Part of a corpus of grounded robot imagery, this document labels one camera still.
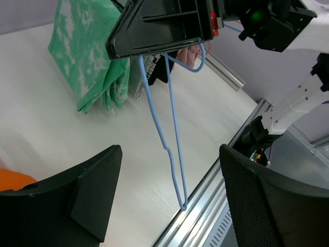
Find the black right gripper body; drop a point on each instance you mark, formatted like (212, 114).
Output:
(218, 14)

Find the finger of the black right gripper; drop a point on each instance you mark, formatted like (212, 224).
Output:
(147, 27)

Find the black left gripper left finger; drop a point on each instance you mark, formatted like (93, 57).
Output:
(71, 208)

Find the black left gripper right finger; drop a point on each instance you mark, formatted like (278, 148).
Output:
(271, 209)

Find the orange trousers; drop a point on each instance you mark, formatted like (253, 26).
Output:
(11, 180)

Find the pink garment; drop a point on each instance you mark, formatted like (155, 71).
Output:
(188, 55)

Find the green tie-dye garment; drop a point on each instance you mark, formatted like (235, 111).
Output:
(77, 44)

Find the slotted cable duct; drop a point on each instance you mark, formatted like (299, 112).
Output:
(217, 231)

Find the aluminium frame post right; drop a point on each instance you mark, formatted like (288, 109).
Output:
(224, 72)

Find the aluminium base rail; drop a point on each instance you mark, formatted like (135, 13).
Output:
(206, 203)

